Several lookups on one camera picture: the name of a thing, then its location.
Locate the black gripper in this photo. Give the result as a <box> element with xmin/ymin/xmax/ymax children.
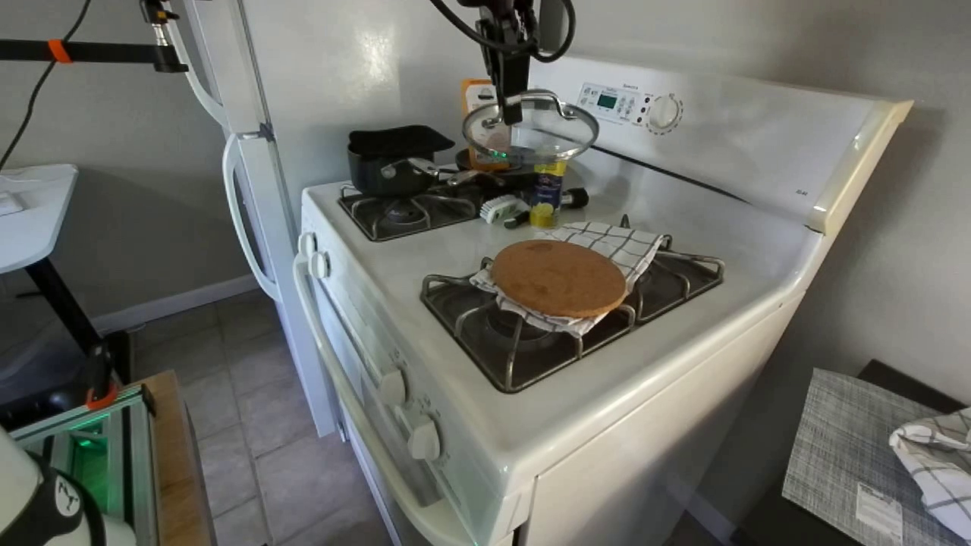
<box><xmin>479</xmin><ymin>0</ymin><xmax>541</xmax><ymax>127</ymax></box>

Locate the glass lid with steel rim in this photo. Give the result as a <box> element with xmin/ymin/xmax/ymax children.
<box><xmin>460</xmin><ymin>88</ymin><xmax>604</xmax><ymax>174</ymax></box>

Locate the round cork coaster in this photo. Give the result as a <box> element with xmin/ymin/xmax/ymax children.
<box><xmin>489</xmin><ymin>236</ymin><xmax>633</xmax><ymax>321</ymax></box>

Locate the orange box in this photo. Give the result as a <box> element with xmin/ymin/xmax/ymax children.
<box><xmin>461</xmin><ymin>77</ymin><xmax>509</xmax><ymax>158</ymax></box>

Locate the small white object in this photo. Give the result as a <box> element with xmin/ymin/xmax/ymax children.
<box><xmin>478</xmin><ymin>190</ymin><xmax>530</xmax><ymax>229</ymax></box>

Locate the yellow spray can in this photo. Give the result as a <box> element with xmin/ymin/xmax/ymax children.
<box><xmin>529</xmin><ymin>158</ymin><xmax>568</xmax><ymax>233</ymax></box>

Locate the white timer dial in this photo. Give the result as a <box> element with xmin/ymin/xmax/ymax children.
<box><xmin>644</xmin><ymin>92</ymin><xmax>688</xmax><ymax>136</ymax></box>

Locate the black pot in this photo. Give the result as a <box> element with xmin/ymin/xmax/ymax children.
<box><xmin>346</xmin><ymin>120</ymin><xmax>460</xmax><ymax>201</ymax></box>

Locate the white checkered dish towel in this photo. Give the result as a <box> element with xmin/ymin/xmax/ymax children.
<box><xmin>466</xmin><ymin>216</ymin><xmax>672</xmax><ymax>339</ymax></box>

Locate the white refrigerator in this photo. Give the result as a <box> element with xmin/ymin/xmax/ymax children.
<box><xmin>163</xmin><ymin>0</ymin><xmax>479</xmax><ymax>439</ymax></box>

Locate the white gas stove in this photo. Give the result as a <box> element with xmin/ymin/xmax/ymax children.
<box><xmin>290</xmin><ymin>56</ymin><xmax>917</xmax><ymax>546</ymax></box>

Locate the black pole with orange tape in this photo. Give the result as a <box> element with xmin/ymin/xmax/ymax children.
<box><xmin>0</xmin><ymin>38</ymin><xmax>191</xmax><ymax>77</ymax></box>

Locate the white table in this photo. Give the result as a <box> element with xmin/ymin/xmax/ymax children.
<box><xmin>0</xmin><ymin>160</ymin><xmax>135</xmax><ymax>387</ymax></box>

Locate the grey grid pattern mat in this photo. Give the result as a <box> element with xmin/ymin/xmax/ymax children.
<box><xmin>779</xmin><ymin>366</ymin><xmax>971</xmax><ymax>546</ymax></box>

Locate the black side table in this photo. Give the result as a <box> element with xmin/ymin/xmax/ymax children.
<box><xmin>728</xmin><ymin>358</ymin><xmax>971</xmax><ymax>546</ymax></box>

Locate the wooden board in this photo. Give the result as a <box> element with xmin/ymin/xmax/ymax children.
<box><xmin>141</xmin><ymin>370</ymin><xmax>219</xmax><ymax>546</ymax></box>

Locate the orange clamp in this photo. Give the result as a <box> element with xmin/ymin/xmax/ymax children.
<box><xmin>82</xmin><ymin>345</ymin><xmax>126</xmax><ymax>417</ymax></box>

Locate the glass green lit box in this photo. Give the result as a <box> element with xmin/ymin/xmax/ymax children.
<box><xmin>8</xmin><ymin>385</ymin><xmax>158</xmax><ymax>546</ymax></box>

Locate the white checkered cloth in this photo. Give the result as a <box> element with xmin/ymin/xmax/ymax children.
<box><xmin>885</xmin><ymin>403</ymin><xmax>971</xmax><ymax>546</ymax></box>

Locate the white black rounded device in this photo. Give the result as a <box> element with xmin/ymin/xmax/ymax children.
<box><xmin>0</xmin><ymin>427</ymin><xmax>141</xmax><ymax>546</ymax></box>

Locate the white oven door handle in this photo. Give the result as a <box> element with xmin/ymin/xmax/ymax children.
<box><xmin>290</xmin><ymin>251</ymin><xmax>479</xmax><ymax>546</ymax></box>

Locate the thin black cable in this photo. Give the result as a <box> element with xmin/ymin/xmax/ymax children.
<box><xmin>0</xmin><ymin>0</ymin><xmax>97</xmax><ymax>171</ymax></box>

